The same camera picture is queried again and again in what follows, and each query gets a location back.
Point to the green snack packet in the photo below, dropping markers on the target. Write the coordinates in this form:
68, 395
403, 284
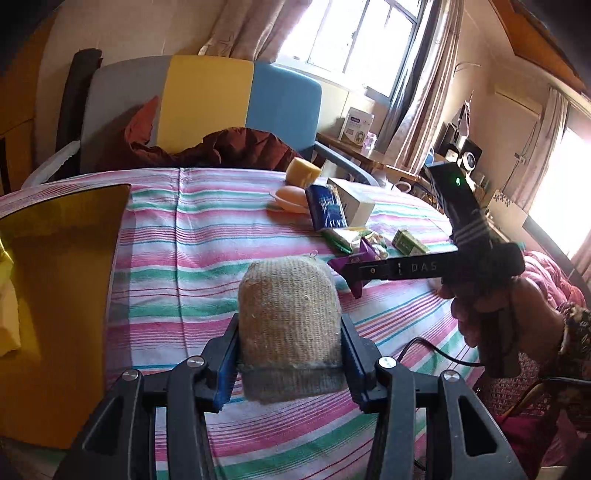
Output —
344, 237

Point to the black padded post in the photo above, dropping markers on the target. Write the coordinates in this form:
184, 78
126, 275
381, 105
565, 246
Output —
76, 92

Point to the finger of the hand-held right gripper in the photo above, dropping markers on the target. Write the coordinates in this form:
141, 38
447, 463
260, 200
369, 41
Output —
374, 270

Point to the pink green striped bedsheet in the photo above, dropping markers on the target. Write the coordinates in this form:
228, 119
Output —
184, 258

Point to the pink blanket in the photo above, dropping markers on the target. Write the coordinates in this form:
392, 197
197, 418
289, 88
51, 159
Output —
549, 277

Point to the clear candy packet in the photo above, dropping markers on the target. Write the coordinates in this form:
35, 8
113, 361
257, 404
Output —
378, 244

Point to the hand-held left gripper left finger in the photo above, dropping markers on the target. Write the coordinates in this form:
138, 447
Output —
227, 369

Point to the yellow sponge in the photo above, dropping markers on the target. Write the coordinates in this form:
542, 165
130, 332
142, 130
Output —
302, 173

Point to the yellow translucent storage bin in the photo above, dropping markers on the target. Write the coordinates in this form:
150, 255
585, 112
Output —
60, 277

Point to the blue tissue pack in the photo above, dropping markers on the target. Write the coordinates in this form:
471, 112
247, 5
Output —
325, 207

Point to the person's right hand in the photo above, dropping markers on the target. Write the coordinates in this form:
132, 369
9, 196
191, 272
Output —
464, 318

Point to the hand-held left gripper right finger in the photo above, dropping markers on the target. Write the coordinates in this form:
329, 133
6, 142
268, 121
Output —
355, 371

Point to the white floral printed box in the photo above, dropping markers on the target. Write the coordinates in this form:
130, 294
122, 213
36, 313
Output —
508, 212

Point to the cream curtain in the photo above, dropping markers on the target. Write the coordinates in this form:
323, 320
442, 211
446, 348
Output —
549, 147

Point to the wooden desk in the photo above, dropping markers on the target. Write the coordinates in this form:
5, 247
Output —
364, 159

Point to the beige woven scrubbing pad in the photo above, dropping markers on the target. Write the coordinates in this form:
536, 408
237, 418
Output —
288, 318

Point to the small green box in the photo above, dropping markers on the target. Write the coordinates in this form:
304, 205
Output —
408, 242

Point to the white mask box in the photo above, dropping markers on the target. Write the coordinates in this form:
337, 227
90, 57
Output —
355, 125

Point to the barred window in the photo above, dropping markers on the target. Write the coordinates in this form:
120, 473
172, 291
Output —
355, 41

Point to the dark red jacket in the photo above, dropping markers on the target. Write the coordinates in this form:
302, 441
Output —
240, 147

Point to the peach squeeze bottle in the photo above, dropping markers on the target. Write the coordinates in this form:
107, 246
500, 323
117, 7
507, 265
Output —
291, 198

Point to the purple snack packet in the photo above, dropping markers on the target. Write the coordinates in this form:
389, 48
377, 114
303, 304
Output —
369, 253

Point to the small clear bottle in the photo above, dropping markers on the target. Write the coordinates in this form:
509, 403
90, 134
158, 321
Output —
370, 145

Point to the grey yellow blue chair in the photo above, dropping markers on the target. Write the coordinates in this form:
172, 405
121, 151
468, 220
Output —
207, 101

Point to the person's patterned clothing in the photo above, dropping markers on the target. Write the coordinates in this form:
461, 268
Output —
572, 337

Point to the beige floral curtain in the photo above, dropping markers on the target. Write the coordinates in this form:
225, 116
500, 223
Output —
258, 27

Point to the white cardboard box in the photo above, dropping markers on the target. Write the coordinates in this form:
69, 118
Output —
355, 203

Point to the bright side window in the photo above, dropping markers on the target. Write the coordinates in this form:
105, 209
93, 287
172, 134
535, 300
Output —
568, 194

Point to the beige grey curtain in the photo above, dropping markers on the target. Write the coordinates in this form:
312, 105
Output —
429, 83

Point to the black speaker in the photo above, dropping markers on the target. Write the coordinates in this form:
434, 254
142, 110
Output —
471, 157

